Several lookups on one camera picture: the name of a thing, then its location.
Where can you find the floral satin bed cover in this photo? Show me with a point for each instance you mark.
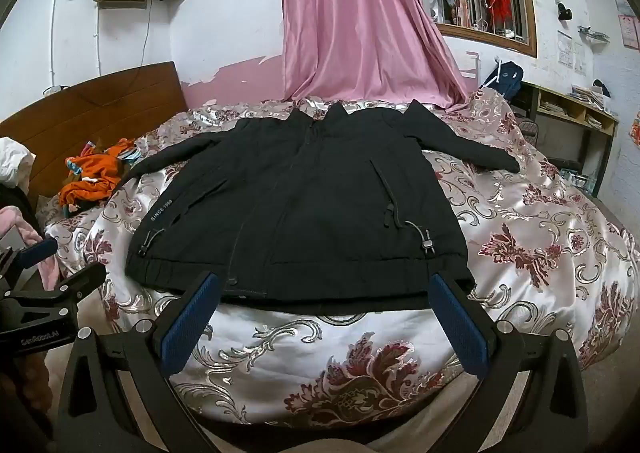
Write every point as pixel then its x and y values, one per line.
pixel 525 243

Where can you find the black wall-hung object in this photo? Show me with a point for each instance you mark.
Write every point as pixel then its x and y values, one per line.
pixel 564 11

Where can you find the teal patterned container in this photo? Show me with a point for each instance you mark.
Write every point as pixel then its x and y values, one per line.
pixel 580 180

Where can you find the wooden headboard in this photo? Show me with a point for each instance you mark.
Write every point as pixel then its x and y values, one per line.
pixel 100 108

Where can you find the dark blue backpack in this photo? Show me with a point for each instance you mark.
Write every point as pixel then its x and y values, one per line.
pixel 506 78

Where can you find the orange clothing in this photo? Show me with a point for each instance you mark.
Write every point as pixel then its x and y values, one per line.
pixel 92 175

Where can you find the wooden shelf desk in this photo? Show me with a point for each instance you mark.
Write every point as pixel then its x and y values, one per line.
pixel 575 118

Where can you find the pink wall poster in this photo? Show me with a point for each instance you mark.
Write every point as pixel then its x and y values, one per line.
pixel 628 29

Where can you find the pink satin curtain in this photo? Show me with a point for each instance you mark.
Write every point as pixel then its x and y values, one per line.
pixel 360 23

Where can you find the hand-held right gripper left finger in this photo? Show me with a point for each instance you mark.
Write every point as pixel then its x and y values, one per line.
pixel 192 328

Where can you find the person's left forearm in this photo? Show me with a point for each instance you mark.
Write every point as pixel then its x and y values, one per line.
pixel 22 393

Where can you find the black zip jacket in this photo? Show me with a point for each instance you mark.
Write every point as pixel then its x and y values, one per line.
pixel 310 213

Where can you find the small wall shelf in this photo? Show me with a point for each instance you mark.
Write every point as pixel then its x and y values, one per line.
pixel 595 34

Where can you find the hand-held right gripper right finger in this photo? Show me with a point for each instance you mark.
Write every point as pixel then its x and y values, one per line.
pixel 462 328

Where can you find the white wall calendar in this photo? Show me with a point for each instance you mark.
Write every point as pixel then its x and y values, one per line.
pixel 565 49

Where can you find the white cloth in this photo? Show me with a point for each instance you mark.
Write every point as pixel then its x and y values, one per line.
pixel 12 158

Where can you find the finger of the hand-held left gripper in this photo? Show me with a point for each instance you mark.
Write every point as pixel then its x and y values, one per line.
pixel 37 251
pixel 70 279

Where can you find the pink cloth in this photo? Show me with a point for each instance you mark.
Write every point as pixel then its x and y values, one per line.
pixel 15 222

